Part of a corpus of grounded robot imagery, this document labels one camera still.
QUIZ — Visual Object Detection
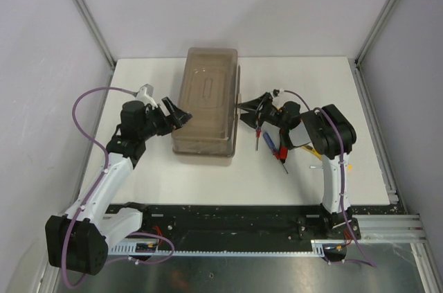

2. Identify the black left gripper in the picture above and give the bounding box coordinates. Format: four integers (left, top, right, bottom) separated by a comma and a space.
139, 98, 192, 141

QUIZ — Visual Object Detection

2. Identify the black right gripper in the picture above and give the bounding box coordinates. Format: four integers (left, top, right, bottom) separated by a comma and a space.
236, 92, 287, 130

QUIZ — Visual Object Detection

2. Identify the beige plastic tool box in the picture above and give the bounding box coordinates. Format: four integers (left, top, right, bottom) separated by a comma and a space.
172, 47, 240, 166

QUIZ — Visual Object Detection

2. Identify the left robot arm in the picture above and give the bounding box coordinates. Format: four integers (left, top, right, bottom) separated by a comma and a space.
45, 97, 192, 275

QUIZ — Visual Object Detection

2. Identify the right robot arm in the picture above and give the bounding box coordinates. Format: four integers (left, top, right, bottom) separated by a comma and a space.
238, 89, 359, 240

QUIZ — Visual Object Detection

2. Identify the small blue red screwdriver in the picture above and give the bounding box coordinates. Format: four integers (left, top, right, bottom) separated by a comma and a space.
255, 127, 261, 151

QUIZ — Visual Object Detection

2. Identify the large blue red screwdriver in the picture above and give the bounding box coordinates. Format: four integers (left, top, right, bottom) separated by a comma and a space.
262, 132, 289, 174

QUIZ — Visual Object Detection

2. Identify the red folding knife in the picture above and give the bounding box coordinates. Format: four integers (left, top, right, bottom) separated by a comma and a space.
279, 144, 288, 163

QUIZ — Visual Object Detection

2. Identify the yellow black box cutter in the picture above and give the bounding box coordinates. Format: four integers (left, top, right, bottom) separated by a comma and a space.
302, 145, 321, 160

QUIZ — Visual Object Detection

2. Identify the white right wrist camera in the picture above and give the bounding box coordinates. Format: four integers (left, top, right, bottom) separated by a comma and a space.
271, 89, 285, 98

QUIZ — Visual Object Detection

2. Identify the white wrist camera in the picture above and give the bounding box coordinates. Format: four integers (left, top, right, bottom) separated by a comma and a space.
271, 89, 285, 98
135, 84, 158, 108

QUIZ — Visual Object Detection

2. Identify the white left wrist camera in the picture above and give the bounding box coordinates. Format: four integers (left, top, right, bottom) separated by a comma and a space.
135, 84, 158, 108

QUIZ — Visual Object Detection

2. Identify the yellow handle screwdriver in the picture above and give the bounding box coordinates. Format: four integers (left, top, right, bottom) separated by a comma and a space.
309, 165, 353, 172

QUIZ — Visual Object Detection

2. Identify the right aluminium frame post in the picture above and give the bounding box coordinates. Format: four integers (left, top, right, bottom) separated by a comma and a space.
354, 0, 424, 69

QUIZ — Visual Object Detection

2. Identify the aluminium frame post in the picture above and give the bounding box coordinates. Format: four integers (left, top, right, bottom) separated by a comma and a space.
72, 0, 116, 70
354, 0, 424, 69

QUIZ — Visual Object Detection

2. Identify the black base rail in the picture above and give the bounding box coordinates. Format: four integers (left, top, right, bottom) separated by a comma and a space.
124, 202, 352, 260

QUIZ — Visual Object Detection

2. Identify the white cable duct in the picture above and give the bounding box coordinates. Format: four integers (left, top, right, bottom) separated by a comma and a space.
108, 240, 345, 258

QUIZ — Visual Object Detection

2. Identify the left aluminium frame post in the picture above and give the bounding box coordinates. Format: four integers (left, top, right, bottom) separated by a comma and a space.
72, 0, 116, 70

